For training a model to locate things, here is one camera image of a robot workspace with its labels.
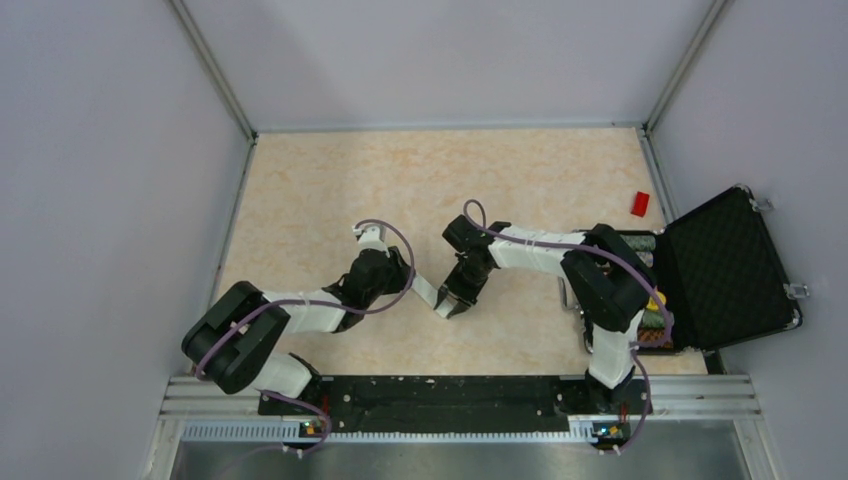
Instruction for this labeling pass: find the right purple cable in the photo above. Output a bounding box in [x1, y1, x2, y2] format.
[462, 199, 676, 453]

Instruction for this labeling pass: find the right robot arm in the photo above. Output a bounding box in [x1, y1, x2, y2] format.
[434, 215, 657, 412]

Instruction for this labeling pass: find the white remote control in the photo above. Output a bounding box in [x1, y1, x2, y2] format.
[411, 273, 445, 318]

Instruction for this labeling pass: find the red small block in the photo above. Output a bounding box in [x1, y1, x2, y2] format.
[630, 191, 651, 218]

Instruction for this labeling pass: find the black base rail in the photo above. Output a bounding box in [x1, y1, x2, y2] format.
[258, 375, 653, 434]

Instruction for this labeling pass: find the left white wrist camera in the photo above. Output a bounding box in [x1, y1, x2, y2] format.
[353, 224, 389, 256]

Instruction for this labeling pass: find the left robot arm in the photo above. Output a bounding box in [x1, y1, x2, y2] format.
[181, 246, 415, 414]

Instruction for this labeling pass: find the yellow big blind chip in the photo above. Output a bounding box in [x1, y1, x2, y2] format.
[646, 291, 666, 313]

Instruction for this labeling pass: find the black poker chip case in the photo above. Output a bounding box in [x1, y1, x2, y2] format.
[587, 185, 803, 355]

